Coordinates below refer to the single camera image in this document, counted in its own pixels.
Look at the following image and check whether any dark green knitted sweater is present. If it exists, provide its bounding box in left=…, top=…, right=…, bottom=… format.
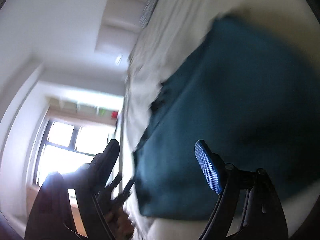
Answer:
left=133, top=16, right=319, bottom=220

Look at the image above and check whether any left hand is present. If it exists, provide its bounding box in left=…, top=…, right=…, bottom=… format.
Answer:
left=104, top=203, right=135, bottom=240

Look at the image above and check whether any green item on shelf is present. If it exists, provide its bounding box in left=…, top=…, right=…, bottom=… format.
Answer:
left=99, top=108, right=106, bottom=116

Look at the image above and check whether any red box on shelf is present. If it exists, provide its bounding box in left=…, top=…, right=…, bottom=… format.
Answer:
left=111, top=111, right=118, bottom=119

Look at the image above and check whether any beige bed cover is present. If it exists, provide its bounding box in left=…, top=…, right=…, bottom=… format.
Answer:
left=126, top=0, right=319, bottom=239

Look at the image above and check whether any zebra print pillow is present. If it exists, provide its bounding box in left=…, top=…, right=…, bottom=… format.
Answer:
left=139, top=0, right=158, bottom=29

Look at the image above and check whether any cream padded headboard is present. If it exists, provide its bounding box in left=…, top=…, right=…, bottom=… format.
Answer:
left=95, top=0, right=147, bottom=56

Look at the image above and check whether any window with dark frame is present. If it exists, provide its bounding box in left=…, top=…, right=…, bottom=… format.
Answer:
left=33, top=119, right=116, bottom=186

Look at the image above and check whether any white wall shelf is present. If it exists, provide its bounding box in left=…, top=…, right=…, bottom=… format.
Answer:
left=46, top=97, right=119, bottom=121

